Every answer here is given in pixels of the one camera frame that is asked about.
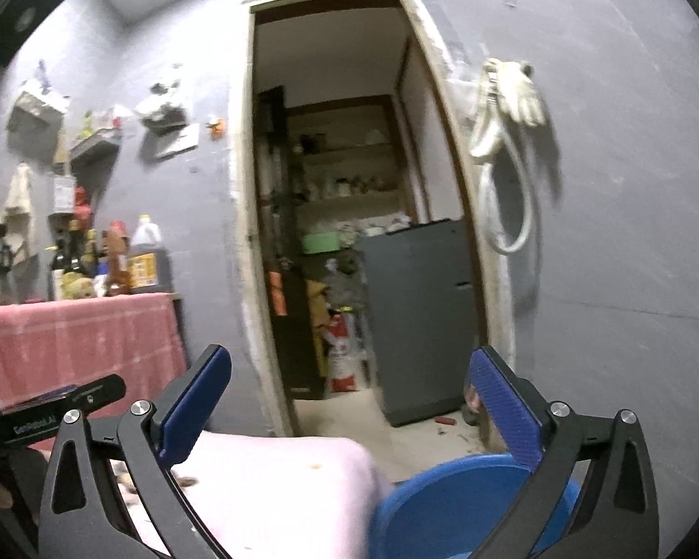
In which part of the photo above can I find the red plaid cloth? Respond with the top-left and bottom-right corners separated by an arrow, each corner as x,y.
0,293 -> 186,448

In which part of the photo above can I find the brown snack bag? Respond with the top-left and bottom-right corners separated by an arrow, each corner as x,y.
106,219 -> 131,297

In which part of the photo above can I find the dark sauce bottle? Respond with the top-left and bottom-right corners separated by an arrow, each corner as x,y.
50,237 -> 68,301

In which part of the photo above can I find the large oil jug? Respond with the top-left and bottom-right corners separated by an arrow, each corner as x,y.
127,215 -> 172,293

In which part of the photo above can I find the blue plastic bucket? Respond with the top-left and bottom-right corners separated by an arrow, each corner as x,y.
367,453 -> 583,559

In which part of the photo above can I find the beige hanging towel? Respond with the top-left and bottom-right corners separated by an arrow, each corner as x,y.
3,163 -> 37,267

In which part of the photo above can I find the pink cloth on table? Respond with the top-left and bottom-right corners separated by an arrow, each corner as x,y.
107,429 -> 395,559

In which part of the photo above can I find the red white rice bag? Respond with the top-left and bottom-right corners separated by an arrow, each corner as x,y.
322,310 -> 362,394

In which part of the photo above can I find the white box on wall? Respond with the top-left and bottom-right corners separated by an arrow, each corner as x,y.
51,174 -> 76,215

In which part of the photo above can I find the wall shelf with packets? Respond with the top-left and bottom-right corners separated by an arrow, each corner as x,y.
69,107 -> 122,170

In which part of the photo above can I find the white wall socket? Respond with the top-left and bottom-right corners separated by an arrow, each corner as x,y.
154,123 -> 200,159

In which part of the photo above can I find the white wall basket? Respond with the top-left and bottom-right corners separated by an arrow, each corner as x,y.
6,89 -> 69,131

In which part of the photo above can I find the plastic bag on wall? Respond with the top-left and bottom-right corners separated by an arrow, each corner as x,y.
135,80 -> 188,135

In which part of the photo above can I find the orange wall hook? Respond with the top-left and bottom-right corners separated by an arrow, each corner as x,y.
207,117 -> 226,142

